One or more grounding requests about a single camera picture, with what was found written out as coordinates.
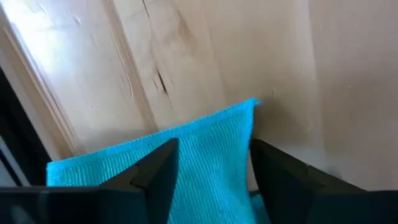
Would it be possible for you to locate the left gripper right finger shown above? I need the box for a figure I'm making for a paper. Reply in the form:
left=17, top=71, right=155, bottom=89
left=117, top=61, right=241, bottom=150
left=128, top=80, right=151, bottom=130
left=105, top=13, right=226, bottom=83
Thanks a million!
left=249, top=138, right=366, bottom=224

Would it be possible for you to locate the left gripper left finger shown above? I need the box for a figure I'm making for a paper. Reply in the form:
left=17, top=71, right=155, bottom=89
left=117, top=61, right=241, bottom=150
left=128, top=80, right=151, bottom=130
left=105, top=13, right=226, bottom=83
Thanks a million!
left=98, top=138, right=180, bottom=224

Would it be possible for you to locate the teal microfiber towel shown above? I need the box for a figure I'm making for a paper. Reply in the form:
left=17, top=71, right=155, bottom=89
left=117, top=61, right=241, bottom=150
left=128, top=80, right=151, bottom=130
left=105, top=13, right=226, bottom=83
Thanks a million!
left=45, top=97, right=272, bottom=224

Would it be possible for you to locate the black metal table frame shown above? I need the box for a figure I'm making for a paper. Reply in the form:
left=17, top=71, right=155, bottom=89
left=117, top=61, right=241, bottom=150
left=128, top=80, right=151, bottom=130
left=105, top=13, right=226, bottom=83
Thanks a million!
left=0, top=67, right=53, bottom=187

